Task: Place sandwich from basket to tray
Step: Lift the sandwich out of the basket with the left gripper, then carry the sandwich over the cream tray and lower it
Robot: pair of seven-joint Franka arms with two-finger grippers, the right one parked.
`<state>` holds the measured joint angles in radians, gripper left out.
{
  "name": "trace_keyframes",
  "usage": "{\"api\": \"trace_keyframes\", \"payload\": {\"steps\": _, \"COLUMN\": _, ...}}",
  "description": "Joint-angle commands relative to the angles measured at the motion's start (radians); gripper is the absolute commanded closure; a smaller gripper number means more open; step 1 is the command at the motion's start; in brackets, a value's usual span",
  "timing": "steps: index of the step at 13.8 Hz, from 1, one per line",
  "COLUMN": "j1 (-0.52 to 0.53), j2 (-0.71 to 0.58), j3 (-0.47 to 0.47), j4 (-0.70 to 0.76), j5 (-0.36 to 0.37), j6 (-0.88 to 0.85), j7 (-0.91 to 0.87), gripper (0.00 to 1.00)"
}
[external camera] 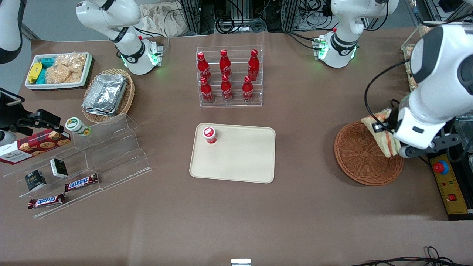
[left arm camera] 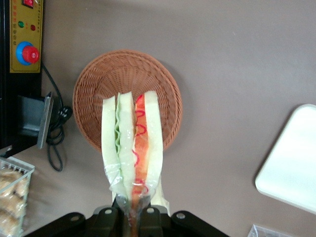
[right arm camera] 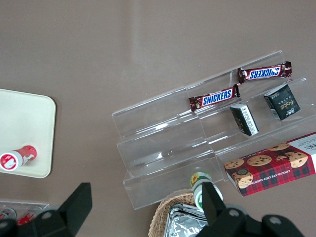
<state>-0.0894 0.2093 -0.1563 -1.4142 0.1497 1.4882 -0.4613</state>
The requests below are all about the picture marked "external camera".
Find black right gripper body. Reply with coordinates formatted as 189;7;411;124
0;88;35;134

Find sandwich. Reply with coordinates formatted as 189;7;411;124
361;108;404;158

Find white rectangular snack tray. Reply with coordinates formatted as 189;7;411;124
24;52;93;90

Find round brown wicker basket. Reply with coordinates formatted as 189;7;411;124
334;121;405;186

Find oval light wicker basket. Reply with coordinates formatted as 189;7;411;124
81;68;135;123

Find beige plastic tray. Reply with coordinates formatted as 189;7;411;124
189;123;276;184

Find red tartan cookie box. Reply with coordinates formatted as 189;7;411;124
0;129;71;165

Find green and white bottle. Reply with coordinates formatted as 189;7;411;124
65;117;91;137

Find clear-wrapped cracker pack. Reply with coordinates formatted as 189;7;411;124
55;53;88;71
46;66;81;84

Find yellow snack pack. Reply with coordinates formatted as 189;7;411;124
28;62;43;84

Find black box with white side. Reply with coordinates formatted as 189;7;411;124
50;158;69;179

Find clear plastic container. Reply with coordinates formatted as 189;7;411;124
453;116;473;156

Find silver foil container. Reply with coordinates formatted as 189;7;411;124
84;73;128;111
82;103;120;117

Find black box with gold print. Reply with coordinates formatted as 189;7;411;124
25;170;47;192

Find yellow emergency stop box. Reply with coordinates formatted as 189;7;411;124
429;151;473;221

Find Snickers chocolate bar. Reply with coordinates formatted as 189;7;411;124
65;173;99;192
28;193;66;210

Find clear acrylic snack box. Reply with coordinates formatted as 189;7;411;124
401;24;431;93

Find clear acrylic stepped stand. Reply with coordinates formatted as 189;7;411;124
3;113;153;219

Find red cola bottle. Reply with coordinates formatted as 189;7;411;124
242;76;254;103
197;52;212;82
221;74;234;103
248;49;260;81
200;76;215;104
219;48;232;76

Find beige plastic bag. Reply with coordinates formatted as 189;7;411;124
140;4;189;37

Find clear acrylic bottle rack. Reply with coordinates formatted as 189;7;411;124
196;45;263;108

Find red cup with white lid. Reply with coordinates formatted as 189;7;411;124
202;126;217;145

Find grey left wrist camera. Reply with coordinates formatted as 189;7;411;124
398;145;420;160

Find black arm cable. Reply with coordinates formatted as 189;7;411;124
364;59;412;126

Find dark metal camera bracket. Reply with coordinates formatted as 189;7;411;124
416;134;462;153

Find black base cable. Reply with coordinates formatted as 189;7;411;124
135;26;170;56
285;31;319;50

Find black floor cables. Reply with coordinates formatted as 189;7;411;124
351;246;473;266

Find black aluminium frame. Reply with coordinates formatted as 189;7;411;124
177;0;333;34

